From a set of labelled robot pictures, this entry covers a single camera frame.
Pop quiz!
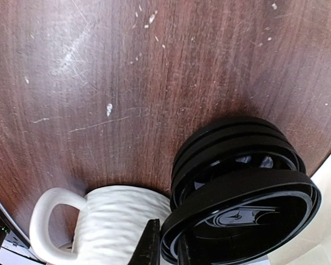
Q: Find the blue checkered paper bag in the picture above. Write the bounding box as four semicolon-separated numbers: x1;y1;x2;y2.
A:
268;154;331;264

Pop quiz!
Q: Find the black cup lid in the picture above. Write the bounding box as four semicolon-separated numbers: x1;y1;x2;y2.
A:
161;168;322;264

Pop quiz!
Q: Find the cream ceramic mug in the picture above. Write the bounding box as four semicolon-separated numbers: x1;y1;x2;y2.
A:
29;185;170;264

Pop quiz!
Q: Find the aluminium front rail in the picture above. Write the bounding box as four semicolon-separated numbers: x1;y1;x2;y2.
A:
0;202;45;264

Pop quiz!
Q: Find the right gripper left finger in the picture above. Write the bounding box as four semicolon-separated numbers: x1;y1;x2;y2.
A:
129;219;160;265

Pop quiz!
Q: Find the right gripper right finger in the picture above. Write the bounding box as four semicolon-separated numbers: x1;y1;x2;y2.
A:
178;233;194;265

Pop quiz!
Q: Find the stack of black lids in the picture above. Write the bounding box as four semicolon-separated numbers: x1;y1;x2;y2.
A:
170;116;306;210

